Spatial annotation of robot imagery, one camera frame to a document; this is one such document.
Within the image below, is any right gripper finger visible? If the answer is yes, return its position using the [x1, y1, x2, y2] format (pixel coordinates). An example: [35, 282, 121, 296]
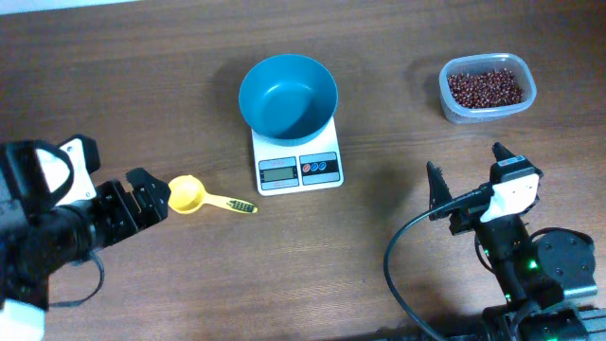
[426, 161, 453, 211]
[490, 142, 544, 208]

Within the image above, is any yellow measuring scoop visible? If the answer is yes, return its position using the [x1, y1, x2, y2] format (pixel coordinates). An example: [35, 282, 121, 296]
[168, 175, 258, 214]

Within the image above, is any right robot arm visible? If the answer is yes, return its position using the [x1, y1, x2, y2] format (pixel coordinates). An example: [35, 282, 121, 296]
[426, 143, 605, 340]

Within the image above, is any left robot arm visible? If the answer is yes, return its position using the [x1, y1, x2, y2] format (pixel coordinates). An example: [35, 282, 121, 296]
[1, 135, 170, 340]

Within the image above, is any white digital kitchen scale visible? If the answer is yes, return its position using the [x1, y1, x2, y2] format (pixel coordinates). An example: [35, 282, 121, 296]
[252, 118, 345, 196]

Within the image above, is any blue plastic bowl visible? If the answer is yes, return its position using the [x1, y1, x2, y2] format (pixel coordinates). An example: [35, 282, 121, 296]
[238, 54, 339, 145]

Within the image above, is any red beans pile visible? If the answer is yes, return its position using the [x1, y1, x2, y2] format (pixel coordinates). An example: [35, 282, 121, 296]
[447, 69, 524, 109]

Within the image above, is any clear plastic bean container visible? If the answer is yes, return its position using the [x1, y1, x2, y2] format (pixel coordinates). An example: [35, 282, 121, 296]
[437, 53, 537, 124]

